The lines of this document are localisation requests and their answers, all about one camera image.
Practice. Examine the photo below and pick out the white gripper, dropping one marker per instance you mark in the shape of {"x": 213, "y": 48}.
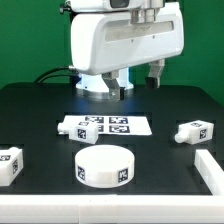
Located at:
{"x": 101, "y": 43}

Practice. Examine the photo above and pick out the white round stool seat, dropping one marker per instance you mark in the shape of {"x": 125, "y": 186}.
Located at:
{"x": 104, "y": 166}

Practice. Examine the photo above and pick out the paper sheet with markers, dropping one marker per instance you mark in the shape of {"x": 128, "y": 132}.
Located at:
{"x": 117, "y": 125}

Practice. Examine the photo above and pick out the white L-shaped fence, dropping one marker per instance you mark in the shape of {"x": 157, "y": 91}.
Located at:
{"x": 118, "y": 209}

